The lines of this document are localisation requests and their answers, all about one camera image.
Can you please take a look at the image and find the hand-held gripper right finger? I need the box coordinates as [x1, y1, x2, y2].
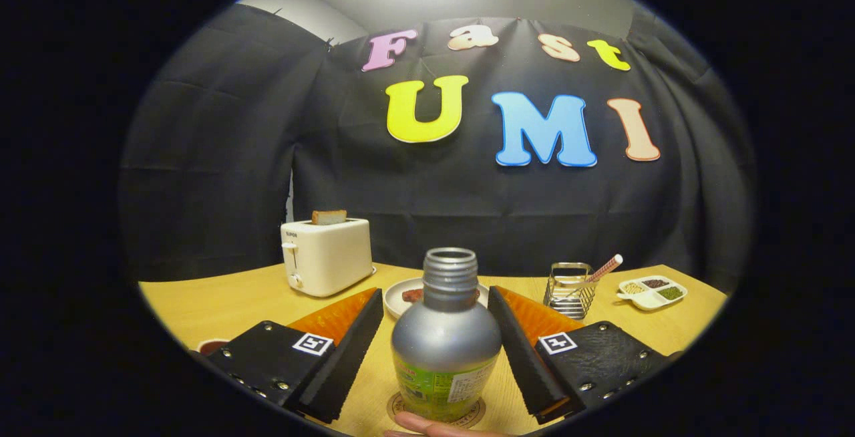
[488, 285, 682, 424]

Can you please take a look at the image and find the wooden table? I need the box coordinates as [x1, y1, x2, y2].
[137, 262, 729, 437]

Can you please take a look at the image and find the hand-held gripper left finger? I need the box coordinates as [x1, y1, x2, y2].
[190, 287, 385, 424]

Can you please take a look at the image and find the striped straw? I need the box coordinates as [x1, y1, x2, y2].
[568, 254, 624, 291]

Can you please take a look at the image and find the wire mesh holder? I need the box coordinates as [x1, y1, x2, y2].
[542, 262, 597, 321]

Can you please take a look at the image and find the white round plate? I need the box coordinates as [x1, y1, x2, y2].
[383, 278, 490, 319]

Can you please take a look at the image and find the round cork coaster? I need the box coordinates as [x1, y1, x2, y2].
[386, 392, 487, 432]

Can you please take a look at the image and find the silver bottle with green label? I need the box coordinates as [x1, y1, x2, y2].
[391, 247, 502, 423]

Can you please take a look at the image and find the white divided dish with grains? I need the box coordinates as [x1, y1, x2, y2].
[616, 275, 689, 311]

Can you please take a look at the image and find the white toaster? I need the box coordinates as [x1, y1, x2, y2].
[281, 217, 376, 298]

